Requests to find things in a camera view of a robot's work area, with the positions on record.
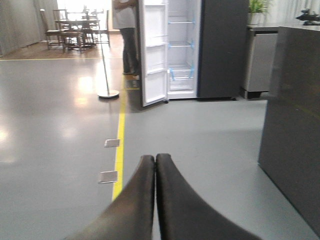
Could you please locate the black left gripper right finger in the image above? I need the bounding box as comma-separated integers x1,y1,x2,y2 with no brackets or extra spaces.
156,153,259,240

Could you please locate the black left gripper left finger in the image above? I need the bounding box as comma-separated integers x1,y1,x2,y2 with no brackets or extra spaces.
65,155,155,240

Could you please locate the dark grey fridge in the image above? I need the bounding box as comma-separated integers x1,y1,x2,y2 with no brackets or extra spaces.
167,0,249,101

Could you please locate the silver floor outlet plate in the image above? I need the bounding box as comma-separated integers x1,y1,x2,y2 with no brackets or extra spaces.
104,139,121,148
98,170,118,184

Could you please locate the grey stone kitchen counter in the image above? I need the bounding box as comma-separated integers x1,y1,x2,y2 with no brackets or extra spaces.
258,25,320,234

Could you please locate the silver floor stand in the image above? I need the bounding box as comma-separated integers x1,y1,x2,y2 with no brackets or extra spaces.
97,25,119,99

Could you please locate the clear crisper drawer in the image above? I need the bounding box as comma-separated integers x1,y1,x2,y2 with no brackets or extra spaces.
169,66,194,91

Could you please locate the wooden dining chair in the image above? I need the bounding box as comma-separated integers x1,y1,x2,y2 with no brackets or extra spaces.
39,8,69,51

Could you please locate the wooden dining table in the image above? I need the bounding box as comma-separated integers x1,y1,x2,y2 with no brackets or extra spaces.
54,19,100,51

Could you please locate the standing person in grey jeans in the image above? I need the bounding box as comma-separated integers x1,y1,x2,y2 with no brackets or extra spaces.
112,0,140,80

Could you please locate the potted green plant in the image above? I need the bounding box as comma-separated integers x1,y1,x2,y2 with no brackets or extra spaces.
248,0,271,25

